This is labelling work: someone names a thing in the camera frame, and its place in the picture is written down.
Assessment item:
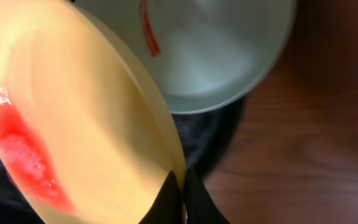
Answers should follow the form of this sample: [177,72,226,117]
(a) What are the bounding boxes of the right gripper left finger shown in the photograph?
[139,170,183,224]

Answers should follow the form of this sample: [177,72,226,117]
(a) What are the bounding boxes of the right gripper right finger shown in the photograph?
[185,169,229,224]

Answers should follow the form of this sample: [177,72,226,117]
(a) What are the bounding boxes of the yellow plate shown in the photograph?
[0,1,186,223]

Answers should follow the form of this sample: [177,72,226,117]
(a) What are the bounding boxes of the mint plate with red streak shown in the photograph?
[76,0,296,114]

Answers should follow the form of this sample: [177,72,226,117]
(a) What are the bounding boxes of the round black serving tray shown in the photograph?
[0,96,247,224]

